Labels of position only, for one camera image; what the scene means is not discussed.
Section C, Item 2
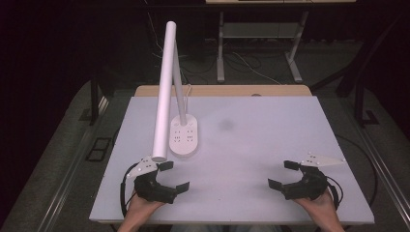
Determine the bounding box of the black metal stand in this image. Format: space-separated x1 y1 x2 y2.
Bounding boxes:
352 80 381 128
78 75 101 127

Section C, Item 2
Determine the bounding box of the person's left hand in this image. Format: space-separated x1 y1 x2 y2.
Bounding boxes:
124 189 165 224

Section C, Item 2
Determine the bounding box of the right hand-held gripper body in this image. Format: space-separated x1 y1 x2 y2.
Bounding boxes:
279 154 347 201

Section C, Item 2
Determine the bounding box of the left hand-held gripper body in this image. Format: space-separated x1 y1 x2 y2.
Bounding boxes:
126 156 178 205

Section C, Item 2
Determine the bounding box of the black floor cable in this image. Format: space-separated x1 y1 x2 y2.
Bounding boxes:
335 134 379 209

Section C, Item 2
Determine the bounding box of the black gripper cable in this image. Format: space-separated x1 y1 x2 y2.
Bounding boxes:
325 175 344 211
119 162 140 218

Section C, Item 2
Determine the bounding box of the grey metal stand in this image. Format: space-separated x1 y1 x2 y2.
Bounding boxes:
216 11 309 84

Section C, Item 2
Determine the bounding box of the metal floor rail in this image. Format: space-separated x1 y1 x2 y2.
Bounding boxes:
349 129 410 221
37 96 110 232

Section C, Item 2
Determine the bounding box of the white table mat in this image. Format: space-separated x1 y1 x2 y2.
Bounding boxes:
89 95 375 225

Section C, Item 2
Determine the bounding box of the thin white hanging cable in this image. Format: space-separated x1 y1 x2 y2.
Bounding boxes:
143 0 163 57

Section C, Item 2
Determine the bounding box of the white desk lamp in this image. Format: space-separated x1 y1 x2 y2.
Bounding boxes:
151 20 199 162

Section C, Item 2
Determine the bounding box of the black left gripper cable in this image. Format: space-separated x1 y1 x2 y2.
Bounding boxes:
119 162 140 218

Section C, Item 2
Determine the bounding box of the white floor cable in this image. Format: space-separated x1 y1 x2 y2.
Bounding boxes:
231 51 282 86

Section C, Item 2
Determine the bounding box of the person's right hand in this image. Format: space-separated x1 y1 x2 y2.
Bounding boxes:
293 189 339 224

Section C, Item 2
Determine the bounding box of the wooden table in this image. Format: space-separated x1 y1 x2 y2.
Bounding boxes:
133 84 313 98

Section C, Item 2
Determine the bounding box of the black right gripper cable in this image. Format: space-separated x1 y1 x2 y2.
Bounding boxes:
325 175 344 211

